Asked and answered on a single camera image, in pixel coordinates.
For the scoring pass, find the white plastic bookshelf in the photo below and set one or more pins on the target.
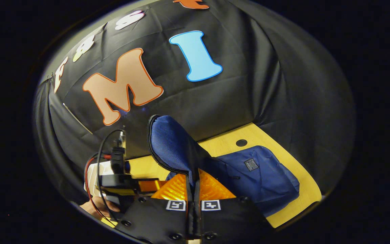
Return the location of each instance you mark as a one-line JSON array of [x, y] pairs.
[[93, 176]]

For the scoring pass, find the blue schoolbag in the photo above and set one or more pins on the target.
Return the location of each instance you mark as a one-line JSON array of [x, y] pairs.
[[262, 183]]

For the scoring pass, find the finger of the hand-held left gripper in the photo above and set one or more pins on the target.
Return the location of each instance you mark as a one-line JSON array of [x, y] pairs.
[[151, 184]]

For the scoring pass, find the black backdrop cloth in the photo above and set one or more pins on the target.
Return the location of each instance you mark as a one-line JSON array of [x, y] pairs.
[[266, 84]]

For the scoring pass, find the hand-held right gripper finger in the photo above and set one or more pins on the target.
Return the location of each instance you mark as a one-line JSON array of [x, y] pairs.
[[197, 217], [189, 217]]

